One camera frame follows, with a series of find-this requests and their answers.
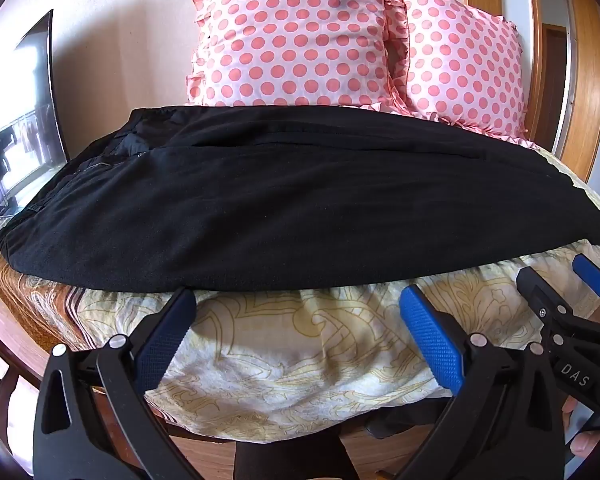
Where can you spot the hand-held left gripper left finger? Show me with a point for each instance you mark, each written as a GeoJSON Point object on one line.
{"type": "Point", "coordinates": [164, 342]}

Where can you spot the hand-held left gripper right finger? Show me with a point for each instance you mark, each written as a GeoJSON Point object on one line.
{"type": "Point", "coordinates": [430, 335]}

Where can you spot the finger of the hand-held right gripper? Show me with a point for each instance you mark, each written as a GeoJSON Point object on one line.
{"type": "Point", "coordinates": [595, 277]}
{"type": "Point", "coordinates": [542, 292]}

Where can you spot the black pants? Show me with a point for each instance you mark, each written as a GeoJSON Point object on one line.
{"type": "Point", "coordinates": [280, 210]}

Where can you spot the person's right hand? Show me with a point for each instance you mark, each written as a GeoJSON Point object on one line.
{"type": "Point", "coordinates": [587, 445]}

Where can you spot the cream floral bedspread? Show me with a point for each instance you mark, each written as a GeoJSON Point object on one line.
{"type": "Point", "coordinates": [280, 360]}

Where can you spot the wooden door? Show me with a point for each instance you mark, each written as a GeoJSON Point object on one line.
{"type": "Point", "coordinates": [592, 85]}

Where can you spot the wooden headboard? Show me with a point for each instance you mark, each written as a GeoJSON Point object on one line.
{"type": "Point", "coordinates": [535, 60]}

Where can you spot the flat screen television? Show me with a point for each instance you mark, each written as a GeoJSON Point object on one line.
{"type": "Point", "coordinates": [25, 110]}

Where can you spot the large pink polka-dot pillow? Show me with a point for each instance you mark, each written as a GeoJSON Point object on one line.
{"type": "Point", "coordinates": [290, 35]}

